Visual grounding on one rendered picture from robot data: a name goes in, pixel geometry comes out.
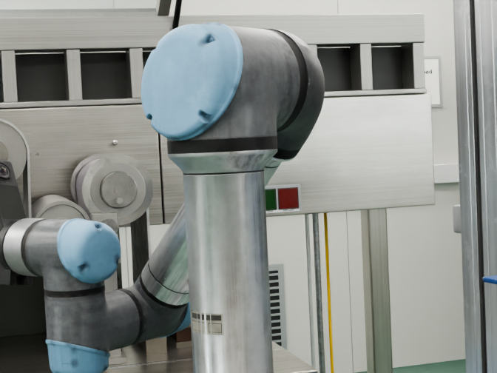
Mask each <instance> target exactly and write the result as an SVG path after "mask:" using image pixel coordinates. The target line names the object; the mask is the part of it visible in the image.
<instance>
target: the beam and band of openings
mask: <svg viewBox="0 0 497 373"><path fill-rule="evenodd" d="M173 19H174V16H95V17H18V18H0V110H3V109H24V108H45V107H85V106H106V105H127V104H142V101H141V81H142V76H143V71H144V67H145V65H146V62H147V59H148V57H149V55H150V53H151V52H152V51H153V50H154V49H156V47H157V45H158V42H159V41H160V40H161V39H162V38H163V37H164V36H165V35H166V34H167V33H169V32H170V28H172V25H173ZM210 22H217V23H221V24H225V25H227V26H235V27H250V28H259V29H276V30H283V31H286V32H288V33H291V34H293V35H295V36H297V37H299V38H301V39H302V40H303V41H304V42H305V43H306V44H307V45H308V46H309V47H310V48H311V49H312V50H313V51H314V53H315V54H316V56H317V58H318V59H319V62H320V64H321V67H322V71H323V73H324V79H325V96H324V98H333V97H354V96H375V95H415V94H425V93H427V89H426V88H425V60H424V42H425V21H424V14H423V13H403V14H325V15H248V16H180V20H179V25H178V26H179V27H180V26H183V25H186V24H205V23H210ZM385 46H401V47H385ZM318 47H334V48H318ZM143 51H151V52H143ZM91 52H114V53H91ZM16 53H41V54H16Z"/></svg>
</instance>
